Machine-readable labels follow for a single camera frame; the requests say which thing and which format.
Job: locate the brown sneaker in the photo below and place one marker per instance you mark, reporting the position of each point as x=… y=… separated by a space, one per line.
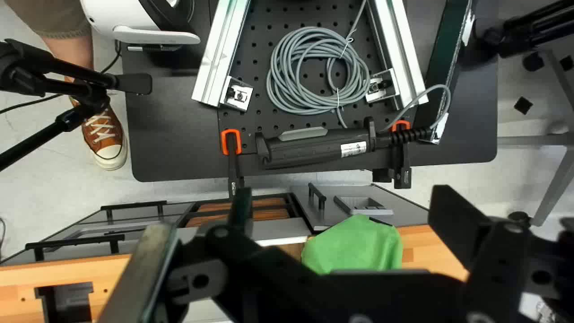
x=105 y=138

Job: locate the aluminium profile rail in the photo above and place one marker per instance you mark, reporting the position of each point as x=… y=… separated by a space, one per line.
x=404 y=54
x=219 y=47

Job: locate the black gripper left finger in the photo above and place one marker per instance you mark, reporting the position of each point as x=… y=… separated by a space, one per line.
x=239 y=280

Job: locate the grey metal table leg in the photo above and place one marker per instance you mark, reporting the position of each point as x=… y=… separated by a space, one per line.
x=558 y=172

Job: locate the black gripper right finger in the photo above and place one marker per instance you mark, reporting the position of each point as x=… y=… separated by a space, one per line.
x=508 y=269

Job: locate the orange-tipped black clamp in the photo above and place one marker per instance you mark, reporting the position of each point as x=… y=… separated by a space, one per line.
x=232 y=142

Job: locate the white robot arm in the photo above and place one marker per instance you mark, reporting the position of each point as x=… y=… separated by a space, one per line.
x=128 y=18

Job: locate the wooden countertop slab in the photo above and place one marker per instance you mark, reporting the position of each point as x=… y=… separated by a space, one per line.
x=72 y=271

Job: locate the black pegboard table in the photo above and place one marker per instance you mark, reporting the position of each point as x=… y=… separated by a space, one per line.
x=173 y=131

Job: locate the person leg in shorts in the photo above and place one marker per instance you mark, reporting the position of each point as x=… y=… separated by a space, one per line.
x=65 y=27

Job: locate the green cloth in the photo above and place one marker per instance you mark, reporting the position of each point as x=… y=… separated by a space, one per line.
x=352 y=244

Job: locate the black camera tripod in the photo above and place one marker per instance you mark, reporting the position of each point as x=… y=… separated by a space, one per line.
x=526 y=27
x=54 y=90

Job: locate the black bar clamp with label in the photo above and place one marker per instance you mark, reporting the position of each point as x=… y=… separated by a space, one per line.
x=316 y=149

